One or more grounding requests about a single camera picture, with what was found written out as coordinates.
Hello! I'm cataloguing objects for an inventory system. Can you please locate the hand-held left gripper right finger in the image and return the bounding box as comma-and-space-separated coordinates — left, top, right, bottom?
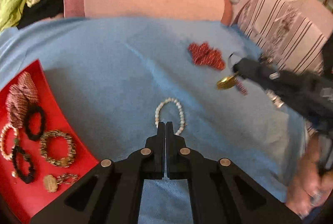
166, 121, 302, 224

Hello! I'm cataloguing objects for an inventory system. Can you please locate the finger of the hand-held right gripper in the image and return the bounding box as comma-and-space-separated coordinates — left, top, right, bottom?
231, 56, 289, 84
233, 68, 289, 110

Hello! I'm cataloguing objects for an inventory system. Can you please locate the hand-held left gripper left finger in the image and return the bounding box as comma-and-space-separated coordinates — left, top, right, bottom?
30, 121, 166, 224

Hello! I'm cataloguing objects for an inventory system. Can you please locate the white pearl bracelet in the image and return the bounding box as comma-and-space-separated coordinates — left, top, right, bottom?
155, 98, 187, 136

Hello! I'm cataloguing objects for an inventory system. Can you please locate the gold pendant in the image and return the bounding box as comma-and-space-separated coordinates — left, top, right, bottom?
216, 75, 238, 90

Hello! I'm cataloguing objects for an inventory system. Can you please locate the mottled gold beaded bracelet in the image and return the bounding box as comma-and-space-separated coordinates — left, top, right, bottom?
39, 130, 77, 168

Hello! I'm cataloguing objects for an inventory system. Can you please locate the cream pendant chain bracelet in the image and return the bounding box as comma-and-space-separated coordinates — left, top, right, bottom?
43, 173, 80, 193

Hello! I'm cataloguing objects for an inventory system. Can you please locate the black hair tie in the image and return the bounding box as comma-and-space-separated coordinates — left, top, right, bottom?
24, 105, 47, 141

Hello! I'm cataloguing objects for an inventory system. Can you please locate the black beaded bracelet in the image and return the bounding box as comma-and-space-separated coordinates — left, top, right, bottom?
12, 145, 36, 184

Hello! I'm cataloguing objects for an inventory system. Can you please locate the red tray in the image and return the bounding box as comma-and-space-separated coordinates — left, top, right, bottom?
0, 59, 101, 224

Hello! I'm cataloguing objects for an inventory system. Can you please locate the pinkish pearl bracelet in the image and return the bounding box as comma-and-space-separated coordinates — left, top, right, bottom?
0, 124, 20, 160

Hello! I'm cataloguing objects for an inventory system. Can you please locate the person's right hand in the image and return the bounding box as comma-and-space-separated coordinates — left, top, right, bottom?
285, 133, 333, 219

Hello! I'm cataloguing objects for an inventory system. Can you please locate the small striped hair clip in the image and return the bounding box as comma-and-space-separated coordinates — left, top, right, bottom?
235, 82, 249, 95

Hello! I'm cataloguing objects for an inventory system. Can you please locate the brown striped white sheet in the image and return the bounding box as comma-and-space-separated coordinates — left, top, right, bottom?
231, 0, 331, 136

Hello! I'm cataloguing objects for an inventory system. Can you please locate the red patterned scrunchie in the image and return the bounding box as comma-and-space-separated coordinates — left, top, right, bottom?
188, 42, 225, 71

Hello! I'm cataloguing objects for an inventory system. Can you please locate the blue bed sheet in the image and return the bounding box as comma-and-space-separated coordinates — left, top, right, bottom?
0, 17, 307, 224

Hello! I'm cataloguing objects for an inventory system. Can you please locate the pink striped scrunchie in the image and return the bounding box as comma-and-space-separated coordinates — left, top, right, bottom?
6, 92, 29, 128
17, 71, 38, 102

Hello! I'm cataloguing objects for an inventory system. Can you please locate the black cloth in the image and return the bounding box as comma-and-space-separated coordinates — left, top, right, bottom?
17, 0, 65, 29

